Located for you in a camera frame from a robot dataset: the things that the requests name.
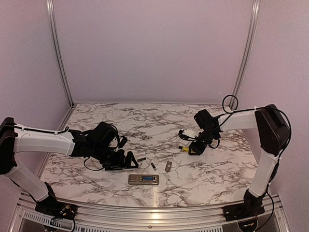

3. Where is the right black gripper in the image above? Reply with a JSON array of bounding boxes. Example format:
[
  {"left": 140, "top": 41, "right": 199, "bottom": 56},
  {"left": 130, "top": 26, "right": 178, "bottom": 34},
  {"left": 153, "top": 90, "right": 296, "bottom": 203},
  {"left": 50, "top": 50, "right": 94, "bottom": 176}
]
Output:
[{"left": 188, "top": 130, "right": 219, "bottom": 155}]

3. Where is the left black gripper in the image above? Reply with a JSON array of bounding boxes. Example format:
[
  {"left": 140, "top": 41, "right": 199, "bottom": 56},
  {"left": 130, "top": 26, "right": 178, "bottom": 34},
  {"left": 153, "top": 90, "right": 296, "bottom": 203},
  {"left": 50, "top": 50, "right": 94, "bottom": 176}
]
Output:
[{"left": 92, "top": 142, "right": 139, "bottom": 171}]

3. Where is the yellow handled screwdriver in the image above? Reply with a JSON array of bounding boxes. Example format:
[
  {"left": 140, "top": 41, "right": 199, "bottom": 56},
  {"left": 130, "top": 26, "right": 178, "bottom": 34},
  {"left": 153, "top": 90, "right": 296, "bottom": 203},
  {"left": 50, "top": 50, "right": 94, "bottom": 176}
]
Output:
[{"left": 178, "top": 146, "right": 189, "bottom": 152}]

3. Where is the small white remote control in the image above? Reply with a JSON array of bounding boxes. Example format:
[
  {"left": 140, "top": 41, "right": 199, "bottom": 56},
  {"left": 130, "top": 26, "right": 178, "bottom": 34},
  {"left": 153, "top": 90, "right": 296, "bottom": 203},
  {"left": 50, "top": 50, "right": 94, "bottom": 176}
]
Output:
[{"left": 128, "top": 174, "right": 159, "bottom": 185}]

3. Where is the grey battery cover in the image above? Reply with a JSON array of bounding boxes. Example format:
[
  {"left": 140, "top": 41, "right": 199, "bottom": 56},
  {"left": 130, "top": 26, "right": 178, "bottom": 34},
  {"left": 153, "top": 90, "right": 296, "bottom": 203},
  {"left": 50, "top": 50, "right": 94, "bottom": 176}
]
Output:
[{"left": 165, "top": 161, "right": 172, "bottom": 173}]

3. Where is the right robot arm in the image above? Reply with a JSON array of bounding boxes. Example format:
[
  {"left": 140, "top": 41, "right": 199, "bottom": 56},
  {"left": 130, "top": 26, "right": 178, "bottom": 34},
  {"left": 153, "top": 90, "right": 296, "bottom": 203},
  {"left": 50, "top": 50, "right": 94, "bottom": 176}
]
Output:
[{"left": 188, "top": 104, "right": 292, "bottom": 217}]

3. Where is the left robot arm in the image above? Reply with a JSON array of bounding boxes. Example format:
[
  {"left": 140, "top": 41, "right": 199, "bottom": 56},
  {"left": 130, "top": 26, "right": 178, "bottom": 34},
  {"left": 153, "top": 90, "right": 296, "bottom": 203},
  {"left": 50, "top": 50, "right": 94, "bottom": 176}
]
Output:
[{"left": 0, "top": 117, "right": 139, "bottom": 215}]

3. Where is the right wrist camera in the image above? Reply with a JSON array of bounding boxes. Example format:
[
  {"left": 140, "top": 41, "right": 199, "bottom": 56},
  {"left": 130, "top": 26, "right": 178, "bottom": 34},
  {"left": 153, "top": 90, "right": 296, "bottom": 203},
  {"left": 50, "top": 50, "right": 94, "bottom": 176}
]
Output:
[{"left": 178, "top": 130, "right": 199, "bottom": 141}]

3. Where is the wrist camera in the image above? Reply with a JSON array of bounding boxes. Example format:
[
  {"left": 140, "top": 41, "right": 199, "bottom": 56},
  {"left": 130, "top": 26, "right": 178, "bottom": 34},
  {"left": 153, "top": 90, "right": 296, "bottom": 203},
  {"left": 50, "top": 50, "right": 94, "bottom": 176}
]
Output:
[
  {"left": 118, "top": 136, "right": 128, "bottom": 149},
  {"left": 178, "top": 130, "right": 199, "bottom": 141}
]

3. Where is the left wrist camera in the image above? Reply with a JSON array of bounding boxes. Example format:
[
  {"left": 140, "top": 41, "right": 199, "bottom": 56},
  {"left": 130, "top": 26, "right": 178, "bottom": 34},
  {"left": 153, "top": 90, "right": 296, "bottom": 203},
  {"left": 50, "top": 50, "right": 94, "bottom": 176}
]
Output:
[{"left": 118, "top": 136, "right": 128, "bottom": 149}]

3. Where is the aluminium front rail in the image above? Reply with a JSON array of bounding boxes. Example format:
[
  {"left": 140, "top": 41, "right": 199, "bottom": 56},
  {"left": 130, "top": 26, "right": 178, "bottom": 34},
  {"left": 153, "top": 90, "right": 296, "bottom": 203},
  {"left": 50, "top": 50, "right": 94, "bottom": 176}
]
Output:
[{"left": 14, "top": 192, "right": 288, "bottom": 232}]

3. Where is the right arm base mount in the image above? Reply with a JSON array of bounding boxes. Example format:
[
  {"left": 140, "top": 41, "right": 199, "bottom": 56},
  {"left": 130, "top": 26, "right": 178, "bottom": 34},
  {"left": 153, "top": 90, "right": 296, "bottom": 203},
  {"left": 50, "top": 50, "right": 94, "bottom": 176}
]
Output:
[{"left": 223, "top": 203, "right": 265, "bottom": 221}]

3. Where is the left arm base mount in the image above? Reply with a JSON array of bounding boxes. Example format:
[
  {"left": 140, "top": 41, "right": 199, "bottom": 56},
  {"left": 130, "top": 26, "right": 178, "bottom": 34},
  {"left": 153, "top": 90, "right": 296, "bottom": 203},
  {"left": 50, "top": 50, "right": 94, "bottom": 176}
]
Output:
[{"left": 35, "top": 202, "right": 77, "bottom": 220}]

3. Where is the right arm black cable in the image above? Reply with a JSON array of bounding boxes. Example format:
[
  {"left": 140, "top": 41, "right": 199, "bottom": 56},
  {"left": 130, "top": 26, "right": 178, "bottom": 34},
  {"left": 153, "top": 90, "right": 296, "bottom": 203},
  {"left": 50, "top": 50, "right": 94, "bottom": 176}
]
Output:
[{"left": 177, "top": 95, "right": 293, "bottom": 232}]

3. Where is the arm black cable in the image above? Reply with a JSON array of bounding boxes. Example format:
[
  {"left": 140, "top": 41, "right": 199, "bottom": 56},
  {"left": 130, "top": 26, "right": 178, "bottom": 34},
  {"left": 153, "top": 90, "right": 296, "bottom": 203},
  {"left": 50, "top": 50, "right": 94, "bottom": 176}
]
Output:
[
  {"left": 0, "top": 122, "right": 121, "bottom": 171},
  {"left": 177, "top": 95, "right": 293, "bottom": 232}
]

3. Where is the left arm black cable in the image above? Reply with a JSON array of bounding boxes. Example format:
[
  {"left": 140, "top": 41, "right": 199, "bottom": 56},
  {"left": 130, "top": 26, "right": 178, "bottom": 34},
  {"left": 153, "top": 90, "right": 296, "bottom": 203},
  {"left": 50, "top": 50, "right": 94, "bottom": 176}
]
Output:
[{"left": 0, "top": 122, "right": 121, "bottom": 171}]

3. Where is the left aluminium corner post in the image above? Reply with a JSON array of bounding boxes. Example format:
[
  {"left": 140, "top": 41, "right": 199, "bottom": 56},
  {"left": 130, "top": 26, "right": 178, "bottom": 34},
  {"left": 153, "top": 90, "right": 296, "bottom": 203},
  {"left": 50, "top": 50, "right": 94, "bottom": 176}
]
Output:
[{"left": 45, "top": 0, "right": 74, "bottom": 107}]

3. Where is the aluminium corner post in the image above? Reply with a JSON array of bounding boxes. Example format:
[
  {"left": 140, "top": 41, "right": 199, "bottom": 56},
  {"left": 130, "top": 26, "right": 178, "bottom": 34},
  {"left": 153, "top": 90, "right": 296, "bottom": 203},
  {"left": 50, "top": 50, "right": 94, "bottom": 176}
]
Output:
[
  {"left": 232, "top": 0, "right": 261, "bottom": 100},
  {"left": 45, "top": 0, "right": 74, "bottom": 107}
]

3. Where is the right aluminium corner post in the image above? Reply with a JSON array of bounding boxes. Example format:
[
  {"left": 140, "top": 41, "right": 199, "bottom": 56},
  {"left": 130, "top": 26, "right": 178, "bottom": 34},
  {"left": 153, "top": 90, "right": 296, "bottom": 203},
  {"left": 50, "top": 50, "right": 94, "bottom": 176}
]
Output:
[{"left": 232, "top": 0, "right": 261, "bottom": 100}]

